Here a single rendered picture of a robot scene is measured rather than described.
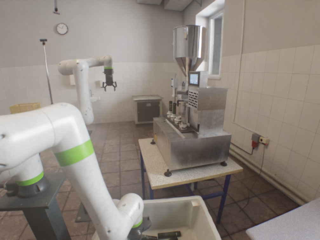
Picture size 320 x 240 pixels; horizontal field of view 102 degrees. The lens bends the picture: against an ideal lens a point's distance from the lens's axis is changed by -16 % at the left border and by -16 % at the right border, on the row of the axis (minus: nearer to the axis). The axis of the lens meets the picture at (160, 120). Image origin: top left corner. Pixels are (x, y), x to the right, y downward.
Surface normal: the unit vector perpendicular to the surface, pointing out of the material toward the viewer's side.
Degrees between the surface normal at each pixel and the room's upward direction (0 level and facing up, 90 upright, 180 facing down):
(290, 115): 90
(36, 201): 0
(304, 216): 0
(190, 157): 90
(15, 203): 0
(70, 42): 90
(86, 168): 78
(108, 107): 90
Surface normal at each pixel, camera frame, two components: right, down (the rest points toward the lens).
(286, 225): 0.00, -0.96
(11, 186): 0.20, 0.13
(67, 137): 0.51, 0.03
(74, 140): 0.71, -0.05
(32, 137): 0.95, 0.00
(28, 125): 0.76, -0.51
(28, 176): 0.66, 0.22
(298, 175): -0.97, 0.07
